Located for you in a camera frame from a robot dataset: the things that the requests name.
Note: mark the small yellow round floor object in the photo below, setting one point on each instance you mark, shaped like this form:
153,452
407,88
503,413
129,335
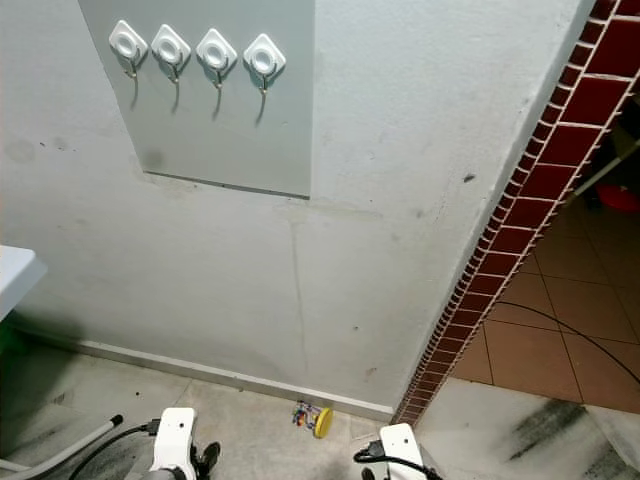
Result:
322,422

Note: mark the white table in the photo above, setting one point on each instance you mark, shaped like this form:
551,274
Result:
17,275

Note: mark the red plastic object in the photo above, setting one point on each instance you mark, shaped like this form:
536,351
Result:
618,198

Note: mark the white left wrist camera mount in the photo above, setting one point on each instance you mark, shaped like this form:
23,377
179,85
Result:
175,438

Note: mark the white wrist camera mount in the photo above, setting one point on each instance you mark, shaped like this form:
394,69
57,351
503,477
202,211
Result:
175,438
402,448

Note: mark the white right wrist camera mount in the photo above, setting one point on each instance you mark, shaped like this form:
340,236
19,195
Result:
402,448

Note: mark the grey wall panel board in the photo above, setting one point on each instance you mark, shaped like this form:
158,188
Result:
220,140

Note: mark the white adhesive wall hook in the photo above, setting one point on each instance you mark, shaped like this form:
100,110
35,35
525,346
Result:
217,52
128,43
264,58
171,47

